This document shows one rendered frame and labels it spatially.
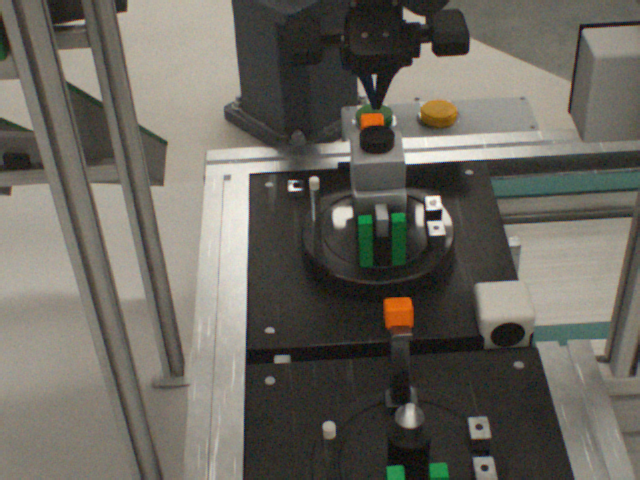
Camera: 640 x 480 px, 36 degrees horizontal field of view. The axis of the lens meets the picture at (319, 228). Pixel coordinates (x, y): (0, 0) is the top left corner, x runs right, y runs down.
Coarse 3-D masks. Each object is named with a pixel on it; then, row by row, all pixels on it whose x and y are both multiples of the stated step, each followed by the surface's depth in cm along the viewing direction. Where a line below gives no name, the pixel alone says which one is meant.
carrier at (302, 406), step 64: (256, 384) 79; (320, 384) 79; (384, 384) 78; (448, 384) 78; (512, 384) 78; (256, 448) 74; (320, 448) 71; (384, 448) 71; (448, 448) 71; (512, 448) 73
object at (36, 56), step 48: (0, 0) 50; (96, 0) 69; (48, 48) 52; (96, 48) 71; (48, 96) 53; (48, 144) 55; (144, 192) 79; (96, 240) 60; (144, 240) 83; (96, 288) 63; (144, 288) 86; (96, 336) 66; (144, 432) 72
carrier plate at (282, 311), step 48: (288, 192) 97; (432, 192) 96; (480, 192) 96; (288, 240) 92; (480, 240) 91; (288, 288) 87; (432, 288) 86; (288, 336) 83; (336, 336) 82; (384, 336) 82; (432, 336) 82; (480, 336) 82
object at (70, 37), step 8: (80, 24) 71; (56, 32) 70; (64, 32) 70; (72, 32) 70; (80, 32) 70; (56, 40) 71; (64, 40) 71; (72, 40) 71; (80, 40) 71; (88, 40) 71; (64, 48) 71; (72, 48) 71; (8, 56) 52; (0, 64) 52; (8, 64) 52; (0, 72) 53; (8, 72) 53; (16, 72) 53
